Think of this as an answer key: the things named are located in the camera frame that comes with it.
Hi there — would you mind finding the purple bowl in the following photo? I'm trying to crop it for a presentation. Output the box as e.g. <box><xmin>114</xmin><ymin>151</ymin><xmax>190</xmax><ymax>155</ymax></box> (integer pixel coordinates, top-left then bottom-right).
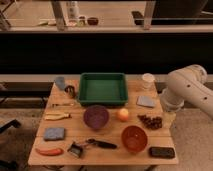
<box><xmin>83</xmin><ymin>105</ymin><xmax>109</xmax><ymax>130</ymax></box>

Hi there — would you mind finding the red bowl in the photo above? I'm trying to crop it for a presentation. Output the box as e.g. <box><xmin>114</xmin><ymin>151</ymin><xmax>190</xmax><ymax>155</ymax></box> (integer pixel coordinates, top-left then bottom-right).
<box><xmin>121</xmin><ymin>125</ymin><xmax>148</xmax><ymax>153</ymax></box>

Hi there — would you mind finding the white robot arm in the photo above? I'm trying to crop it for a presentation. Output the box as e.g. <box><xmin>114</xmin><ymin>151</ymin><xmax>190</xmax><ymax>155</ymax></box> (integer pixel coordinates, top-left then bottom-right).
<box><xmin>160</xmin><ymin>64</ymin><xmax>213</xmax><ymax>120</ymax></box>

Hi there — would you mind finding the green plastic tray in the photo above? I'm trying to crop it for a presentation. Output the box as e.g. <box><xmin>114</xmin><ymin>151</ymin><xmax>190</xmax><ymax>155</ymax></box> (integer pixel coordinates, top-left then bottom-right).
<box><xmin>78</xmin><ymin>73</ymin><xmax>128</xmax><ymax>106</ymax></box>

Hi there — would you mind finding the yellow-red apple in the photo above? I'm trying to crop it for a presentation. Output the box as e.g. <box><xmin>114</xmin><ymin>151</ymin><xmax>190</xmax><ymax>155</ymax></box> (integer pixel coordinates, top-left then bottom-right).
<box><xmin>117</xmin><ymin>108</ymin><xmax>129</xmax><ymax>122</ymax></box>

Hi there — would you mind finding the dark metal can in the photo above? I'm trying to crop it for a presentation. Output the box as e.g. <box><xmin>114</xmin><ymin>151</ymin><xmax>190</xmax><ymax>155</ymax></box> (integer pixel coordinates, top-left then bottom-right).
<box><xmin>65</xmin><ymin>85</ymin><xmax>76</xmax><ymax>98</ymax></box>

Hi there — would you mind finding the white paper cup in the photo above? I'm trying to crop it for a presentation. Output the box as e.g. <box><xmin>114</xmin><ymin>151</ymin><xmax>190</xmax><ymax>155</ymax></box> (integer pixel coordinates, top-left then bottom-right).
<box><xmin>142</xmin><ymin>73</ymin><xmax>155</xmax><ymax>89</ymax></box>

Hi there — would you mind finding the wooden table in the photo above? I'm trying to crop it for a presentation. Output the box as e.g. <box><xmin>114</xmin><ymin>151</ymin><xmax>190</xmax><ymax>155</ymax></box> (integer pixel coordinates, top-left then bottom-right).
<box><xmin>28</xmin><ymin>80</ymin><xmax>178</xmax><ymax>166</ymax></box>

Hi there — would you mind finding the dark grape bunch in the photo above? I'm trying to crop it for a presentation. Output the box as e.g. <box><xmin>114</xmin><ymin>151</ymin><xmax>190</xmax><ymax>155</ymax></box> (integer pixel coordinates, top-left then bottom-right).
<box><xmin>138</xmin><ymin>115</ymin><xmax>162</xmax><ymax>130</ymax></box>

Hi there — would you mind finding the yellow banana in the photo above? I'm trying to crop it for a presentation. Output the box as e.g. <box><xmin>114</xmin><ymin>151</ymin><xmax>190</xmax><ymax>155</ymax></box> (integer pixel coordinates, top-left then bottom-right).
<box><xmin>44</xmin><ymin>113</ymin><xmax>71</xmax><ymax>121</ymax></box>

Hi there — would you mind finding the dark bowl on shelf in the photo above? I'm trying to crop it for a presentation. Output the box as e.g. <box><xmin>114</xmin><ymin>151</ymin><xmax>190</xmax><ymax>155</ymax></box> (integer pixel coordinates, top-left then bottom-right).
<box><xmin>87</xmin><ymin>17</ymin><xmax>99</xmax><ymax>26</ymax></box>

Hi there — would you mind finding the black binder clip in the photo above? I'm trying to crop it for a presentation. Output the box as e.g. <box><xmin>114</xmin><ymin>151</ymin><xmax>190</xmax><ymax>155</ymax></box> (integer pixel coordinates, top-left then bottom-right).
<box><xmin>68</xmin><ymin>142</ymin><xmax>83</xmax><ymax>158</ymax></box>

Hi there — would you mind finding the clear bottle on shelf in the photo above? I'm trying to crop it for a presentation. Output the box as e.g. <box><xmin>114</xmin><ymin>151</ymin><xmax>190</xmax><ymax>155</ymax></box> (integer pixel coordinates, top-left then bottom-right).
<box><xmin>66</xmin><ymin>0</ymin><xmax>79</xmax><ymax>26</ymax></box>

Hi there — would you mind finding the orange carrot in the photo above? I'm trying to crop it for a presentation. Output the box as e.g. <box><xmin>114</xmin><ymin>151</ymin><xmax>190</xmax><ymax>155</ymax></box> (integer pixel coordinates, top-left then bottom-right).
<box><xmin>35</xmin><ymin>148</ymin><xmax>64</xmax><ymax>156</ymax></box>

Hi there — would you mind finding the black handled peeler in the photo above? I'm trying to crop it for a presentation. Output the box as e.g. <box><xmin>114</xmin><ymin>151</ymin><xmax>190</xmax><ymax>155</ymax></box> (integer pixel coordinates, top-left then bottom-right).
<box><xmin>86</xmin><ymin>139</ymin><xmax>117</xmax><ymax>149</ymax></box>

